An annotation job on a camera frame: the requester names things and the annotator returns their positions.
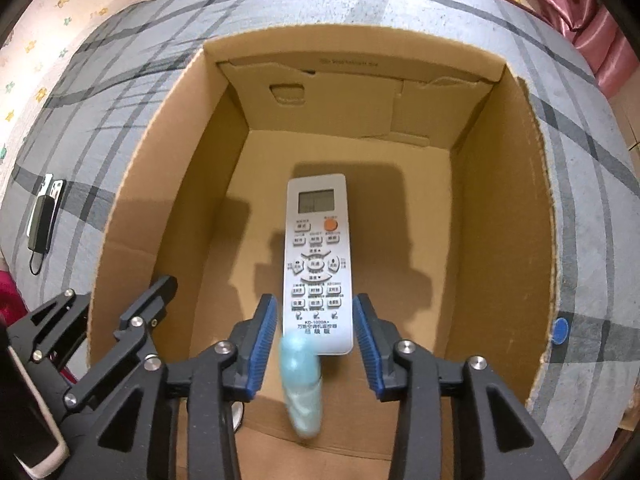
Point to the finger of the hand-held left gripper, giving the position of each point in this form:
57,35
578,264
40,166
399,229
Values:
55,325
145,310

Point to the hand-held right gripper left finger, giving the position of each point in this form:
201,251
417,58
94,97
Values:
262,345

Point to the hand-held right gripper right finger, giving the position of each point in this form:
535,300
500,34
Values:
367,345

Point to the mint green spray bottle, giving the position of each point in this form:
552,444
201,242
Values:
300,385

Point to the white remote control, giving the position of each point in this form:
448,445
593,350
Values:
317,260

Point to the cardboard box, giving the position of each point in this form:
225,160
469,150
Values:
425,210

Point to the black power bank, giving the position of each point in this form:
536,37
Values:
44,225

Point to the black-cased phone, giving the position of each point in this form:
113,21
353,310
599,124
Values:
59,191

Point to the pink satin curtain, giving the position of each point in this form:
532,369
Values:
600,35

